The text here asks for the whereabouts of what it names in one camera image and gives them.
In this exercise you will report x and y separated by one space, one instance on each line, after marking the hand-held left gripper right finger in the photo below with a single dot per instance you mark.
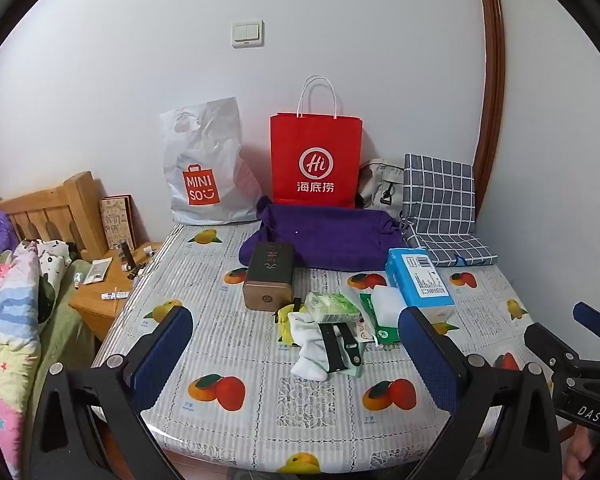
430 355

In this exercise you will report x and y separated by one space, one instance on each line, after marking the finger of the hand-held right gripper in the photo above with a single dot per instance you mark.
595 322
550 350

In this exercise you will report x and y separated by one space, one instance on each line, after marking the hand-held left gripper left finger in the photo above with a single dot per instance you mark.
162 355

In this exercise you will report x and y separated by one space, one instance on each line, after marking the green packet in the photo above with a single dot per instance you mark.
387 336

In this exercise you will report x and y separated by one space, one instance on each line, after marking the white foam block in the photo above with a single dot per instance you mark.
387 307

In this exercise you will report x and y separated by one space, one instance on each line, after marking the green white wet wipes pack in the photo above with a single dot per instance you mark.
330 307

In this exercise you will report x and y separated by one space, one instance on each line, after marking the white sock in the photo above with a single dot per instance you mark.
310 365
302 327

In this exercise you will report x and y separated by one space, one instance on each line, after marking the person's right hand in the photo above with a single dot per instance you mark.
577 455

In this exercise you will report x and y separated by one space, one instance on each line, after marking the blue cardboard box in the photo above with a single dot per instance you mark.
415 285

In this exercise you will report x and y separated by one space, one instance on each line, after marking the white tube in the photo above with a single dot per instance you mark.
115 295

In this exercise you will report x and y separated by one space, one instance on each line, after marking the wooden nightstand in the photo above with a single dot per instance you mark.
100 310

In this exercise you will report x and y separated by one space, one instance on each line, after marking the fruit print tablecloth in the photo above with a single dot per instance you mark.
240 350

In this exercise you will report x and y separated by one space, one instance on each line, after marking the white sachet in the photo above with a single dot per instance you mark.
97 271

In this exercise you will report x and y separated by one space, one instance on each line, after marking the small dark bottle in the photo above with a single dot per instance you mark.
126 255

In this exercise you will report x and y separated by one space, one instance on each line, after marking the dark gold tin box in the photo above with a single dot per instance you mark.
269 280

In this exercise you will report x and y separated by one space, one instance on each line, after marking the patterned brown notebook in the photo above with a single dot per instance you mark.
117 222

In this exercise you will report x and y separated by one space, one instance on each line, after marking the white flower print cloth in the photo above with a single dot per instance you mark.
52 260

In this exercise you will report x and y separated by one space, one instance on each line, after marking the purple cloth bag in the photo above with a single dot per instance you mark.
330 240

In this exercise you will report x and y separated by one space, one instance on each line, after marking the grey plaid cloth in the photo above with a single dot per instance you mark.
440 200

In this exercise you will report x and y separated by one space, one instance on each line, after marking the pastel striped quilt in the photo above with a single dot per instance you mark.
5 320

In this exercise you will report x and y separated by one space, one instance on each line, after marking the wooden headboard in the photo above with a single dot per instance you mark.
75 205

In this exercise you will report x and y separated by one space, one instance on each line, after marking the grey backpack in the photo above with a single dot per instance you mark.
380 185

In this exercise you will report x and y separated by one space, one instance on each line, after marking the white plastic shopping bag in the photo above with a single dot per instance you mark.
205 170

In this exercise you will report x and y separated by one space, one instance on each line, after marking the red paper bag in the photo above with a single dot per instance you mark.
316 160

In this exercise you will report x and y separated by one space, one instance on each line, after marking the brown wooden door frame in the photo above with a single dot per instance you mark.
495 85

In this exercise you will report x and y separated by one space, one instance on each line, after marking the white light switch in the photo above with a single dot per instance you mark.
247 34

